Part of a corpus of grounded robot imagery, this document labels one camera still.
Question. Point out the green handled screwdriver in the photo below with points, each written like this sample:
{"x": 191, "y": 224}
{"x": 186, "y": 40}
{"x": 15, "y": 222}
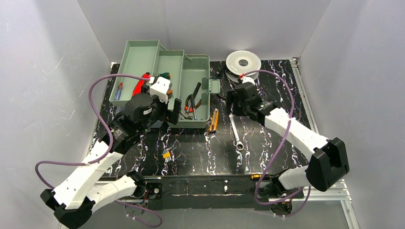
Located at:
{"x": 165, "y": 75}

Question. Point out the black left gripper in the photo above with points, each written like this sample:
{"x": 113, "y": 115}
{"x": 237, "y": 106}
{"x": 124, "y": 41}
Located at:
{"x": 169, "y": 110}

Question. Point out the black marbled table mat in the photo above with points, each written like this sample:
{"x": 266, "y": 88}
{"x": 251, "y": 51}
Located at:
{"x": 196, "y": 152}

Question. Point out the orange utility knife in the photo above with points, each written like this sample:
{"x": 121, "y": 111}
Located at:
{"x": 214, "y": 122}

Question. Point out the small black hammer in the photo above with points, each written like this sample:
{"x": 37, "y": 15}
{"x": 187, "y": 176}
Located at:
{"x": 187, "y": 114}

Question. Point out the yellow black screwdriver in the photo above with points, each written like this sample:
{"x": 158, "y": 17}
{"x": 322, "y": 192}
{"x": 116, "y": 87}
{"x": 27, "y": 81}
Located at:
{"x": 258, "y": 176}

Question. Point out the red black utility knife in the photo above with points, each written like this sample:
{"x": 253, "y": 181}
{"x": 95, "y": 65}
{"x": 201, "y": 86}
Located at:
{"x": 140, "y": 83}

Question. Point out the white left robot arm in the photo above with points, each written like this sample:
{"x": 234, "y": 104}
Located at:
{"x": 75, "y": 200}

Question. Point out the orange black hex key holder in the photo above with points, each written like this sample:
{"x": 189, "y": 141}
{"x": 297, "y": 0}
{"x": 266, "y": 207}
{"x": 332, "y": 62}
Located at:
{"x": 170, "y": 93}

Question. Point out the yellow hex key set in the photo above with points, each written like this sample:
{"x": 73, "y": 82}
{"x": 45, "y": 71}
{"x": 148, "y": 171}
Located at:
{"x": 167, "y": 156}

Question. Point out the white filament spool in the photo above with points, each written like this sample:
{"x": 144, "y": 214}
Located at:
{"x": 239, "y": 62}

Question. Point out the silver combination wrench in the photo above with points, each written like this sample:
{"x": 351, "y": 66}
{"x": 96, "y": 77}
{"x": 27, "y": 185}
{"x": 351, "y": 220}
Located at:
{"x": 239, "y": 145}

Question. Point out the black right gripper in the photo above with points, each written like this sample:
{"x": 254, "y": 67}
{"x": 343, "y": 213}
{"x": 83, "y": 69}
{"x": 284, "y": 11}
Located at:
{"x": 236, "y": 100}

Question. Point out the blue handled screwdriver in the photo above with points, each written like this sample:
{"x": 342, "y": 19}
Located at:
{"x": 118, "y": 92}

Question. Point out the red needle nose pliers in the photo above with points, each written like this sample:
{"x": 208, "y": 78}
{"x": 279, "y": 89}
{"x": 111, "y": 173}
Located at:
{"x": 189, "y": 106}

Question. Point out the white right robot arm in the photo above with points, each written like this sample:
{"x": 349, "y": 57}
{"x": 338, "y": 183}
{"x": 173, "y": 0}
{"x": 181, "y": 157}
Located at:
{"x": 327, "y": 158}

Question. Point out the green plastic tool box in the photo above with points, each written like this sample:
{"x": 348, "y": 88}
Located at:
{"x": 187, "y": 70}

